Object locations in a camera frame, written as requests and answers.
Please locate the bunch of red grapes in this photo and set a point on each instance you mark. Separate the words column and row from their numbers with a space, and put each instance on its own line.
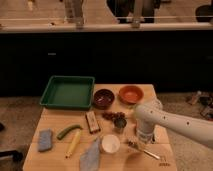
column 113, row 115

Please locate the blue sponge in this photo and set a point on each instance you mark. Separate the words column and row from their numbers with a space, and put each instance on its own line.
column 45, row 140

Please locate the brown chocolate bar box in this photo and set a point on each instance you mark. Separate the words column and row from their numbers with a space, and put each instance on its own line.
column 92, row 122

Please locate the orange bowl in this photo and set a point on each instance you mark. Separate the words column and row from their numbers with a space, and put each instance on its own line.
column 130, row 94

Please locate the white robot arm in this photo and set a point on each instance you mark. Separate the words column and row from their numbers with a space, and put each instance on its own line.
column 151, row 113

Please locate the silver fork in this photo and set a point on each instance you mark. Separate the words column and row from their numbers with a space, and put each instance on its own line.
column 136, row 146

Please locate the green plastic tray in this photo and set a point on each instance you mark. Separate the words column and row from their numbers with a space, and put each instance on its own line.
column 68, row 92

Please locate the dark red bowl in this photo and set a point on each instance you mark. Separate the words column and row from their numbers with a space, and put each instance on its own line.
column 103, row 98

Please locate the small metal cup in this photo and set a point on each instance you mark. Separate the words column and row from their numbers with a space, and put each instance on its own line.
column 119, row 125

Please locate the grey blue cloth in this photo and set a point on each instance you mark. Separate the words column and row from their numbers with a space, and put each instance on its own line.
column 90, row 159

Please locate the white cup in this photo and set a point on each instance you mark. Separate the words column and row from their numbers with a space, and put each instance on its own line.
column 110, row 144

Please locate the green cucumber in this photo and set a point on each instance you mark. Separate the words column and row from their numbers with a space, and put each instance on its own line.
column 65, row 131

